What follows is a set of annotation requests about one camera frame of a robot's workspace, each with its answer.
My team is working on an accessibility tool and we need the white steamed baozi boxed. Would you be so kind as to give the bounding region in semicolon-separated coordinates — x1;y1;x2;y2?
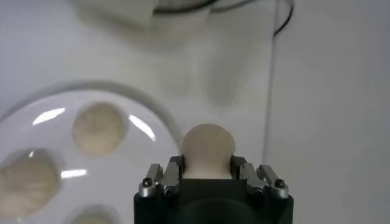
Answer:
0;149;62;219
68;205;121;224
180;123;237;180
72;102;128;156

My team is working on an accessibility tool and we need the white electric cooker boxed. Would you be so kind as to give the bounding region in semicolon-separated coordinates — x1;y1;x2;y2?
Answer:
74;0;257;46

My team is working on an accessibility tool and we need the white round plate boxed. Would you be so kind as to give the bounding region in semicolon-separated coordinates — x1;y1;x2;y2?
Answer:
0;80;183;224

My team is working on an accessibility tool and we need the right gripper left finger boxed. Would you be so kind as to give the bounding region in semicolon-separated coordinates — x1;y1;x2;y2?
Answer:
138;154;186;198

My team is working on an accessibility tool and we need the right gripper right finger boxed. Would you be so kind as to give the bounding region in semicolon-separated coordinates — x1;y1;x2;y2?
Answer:
230;155;289;200

